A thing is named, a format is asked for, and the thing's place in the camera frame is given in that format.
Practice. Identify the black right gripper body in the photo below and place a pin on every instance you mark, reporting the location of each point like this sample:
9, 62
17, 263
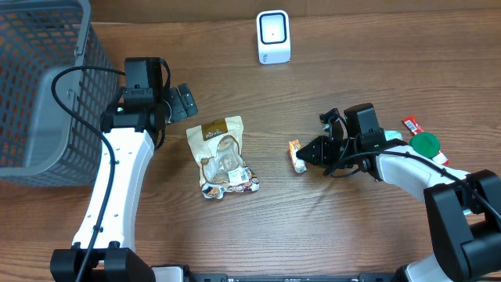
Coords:
330, 150

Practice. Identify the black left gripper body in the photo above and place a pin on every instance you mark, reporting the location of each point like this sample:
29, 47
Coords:
182, 103

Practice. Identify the orange white snack packet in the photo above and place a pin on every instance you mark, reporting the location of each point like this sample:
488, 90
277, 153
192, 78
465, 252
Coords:
298, 164

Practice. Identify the teal tissue packet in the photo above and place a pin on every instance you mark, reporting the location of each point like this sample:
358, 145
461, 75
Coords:
391, 135

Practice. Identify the white snack wrapper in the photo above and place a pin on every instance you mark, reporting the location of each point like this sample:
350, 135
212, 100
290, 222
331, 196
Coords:
217, 150

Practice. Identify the red snack bar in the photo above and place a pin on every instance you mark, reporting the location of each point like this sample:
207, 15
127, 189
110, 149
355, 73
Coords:
414, 127

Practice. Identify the green lid jar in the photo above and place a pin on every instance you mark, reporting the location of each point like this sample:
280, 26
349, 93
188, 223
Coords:
425, 144

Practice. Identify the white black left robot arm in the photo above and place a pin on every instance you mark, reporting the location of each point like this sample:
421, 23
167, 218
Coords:
132, 127

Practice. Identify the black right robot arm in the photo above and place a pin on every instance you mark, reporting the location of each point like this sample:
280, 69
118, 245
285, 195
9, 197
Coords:
463, 208

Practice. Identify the white barcode scanner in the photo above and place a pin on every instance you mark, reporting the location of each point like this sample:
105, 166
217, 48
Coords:
273, 37

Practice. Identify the grey plastic mesh basket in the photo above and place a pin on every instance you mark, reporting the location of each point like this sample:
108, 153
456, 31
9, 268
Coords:
50, 54

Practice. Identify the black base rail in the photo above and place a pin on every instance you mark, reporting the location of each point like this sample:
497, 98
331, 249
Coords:
293, 278

